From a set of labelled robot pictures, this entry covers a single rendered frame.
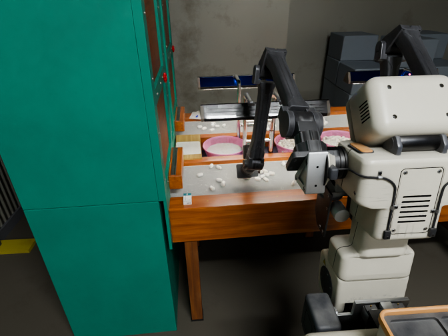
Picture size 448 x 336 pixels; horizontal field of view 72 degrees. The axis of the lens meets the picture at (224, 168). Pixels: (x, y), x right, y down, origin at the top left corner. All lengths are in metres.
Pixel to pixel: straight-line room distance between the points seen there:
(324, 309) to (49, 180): 1.04
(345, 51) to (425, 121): 2.98
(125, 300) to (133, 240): 0.39
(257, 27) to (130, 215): 2.41
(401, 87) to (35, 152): 1.14
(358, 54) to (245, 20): 1.31
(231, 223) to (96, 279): 0.67
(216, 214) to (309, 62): 3.10
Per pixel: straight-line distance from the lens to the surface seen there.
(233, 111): 1.47
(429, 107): 0.85
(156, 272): 1.54
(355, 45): 3.80
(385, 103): 0.80
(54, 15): 1.11
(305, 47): 4.13
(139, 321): 1.82
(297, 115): 0.88
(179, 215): 1.36
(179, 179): 1.40
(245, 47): 3.29
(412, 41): 1.26
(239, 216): 1.39
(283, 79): 1.03
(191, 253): 1.52
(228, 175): 1.61
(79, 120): 1.17
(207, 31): 3.24
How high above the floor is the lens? 1.56
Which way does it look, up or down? 29 degrees down
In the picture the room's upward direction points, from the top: 1 degrees counter-clockwise
